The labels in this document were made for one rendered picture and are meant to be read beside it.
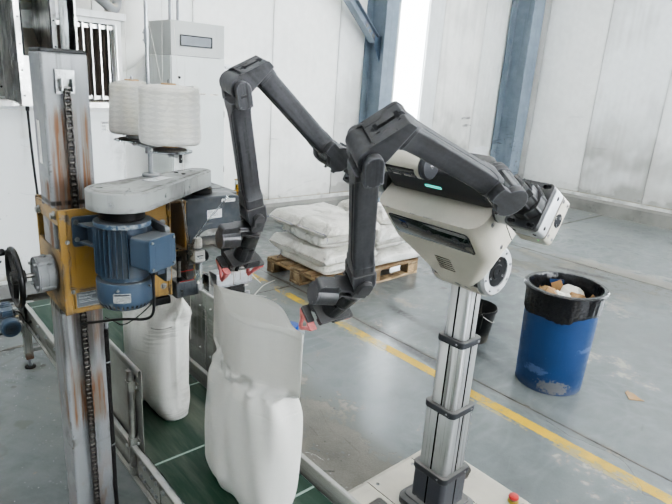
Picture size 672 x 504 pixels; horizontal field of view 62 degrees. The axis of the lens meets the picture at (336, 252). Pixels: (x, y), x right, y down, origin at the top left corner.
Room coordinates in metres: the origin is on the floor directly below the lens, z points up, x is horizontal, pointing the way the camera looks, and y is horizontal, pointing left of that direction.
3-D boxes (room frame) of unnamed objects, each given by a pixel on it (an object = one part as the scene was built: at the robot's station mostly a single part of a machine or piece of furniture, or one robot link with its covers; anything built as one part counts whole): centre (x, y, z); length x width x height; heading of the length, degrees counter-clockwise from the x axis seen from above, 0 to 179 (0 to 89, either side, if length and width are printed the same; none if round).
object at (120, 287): (1.46, 0.59, 1.21); 0.15 x 0.15 x 0.25
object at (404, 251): (5.07, -0.46, 0.20); 0.67 x 0.43 x 0.15; 132
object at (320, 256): (4.66, -0.01, 0.32); 0.66 x 0.43 x 0.15; 134
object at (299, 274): (5.01, -0.08, 0.07); 1.20 x 0.82 x 0.14; 134
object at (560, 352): (3.17, -1.40, 0.32); 0.51 x 0.48 x 0.65; 132
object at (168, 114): (1.56, 0.48, 1.61); 0.17 x 0.17 x 0.17
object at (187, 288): (1.73, 0.50, 1.04); 0.08 x 0.06 x 0.05; 132
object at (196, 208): (1.91, 0.49, 1.21); 0.30 x 0.25 x 0.30; 42
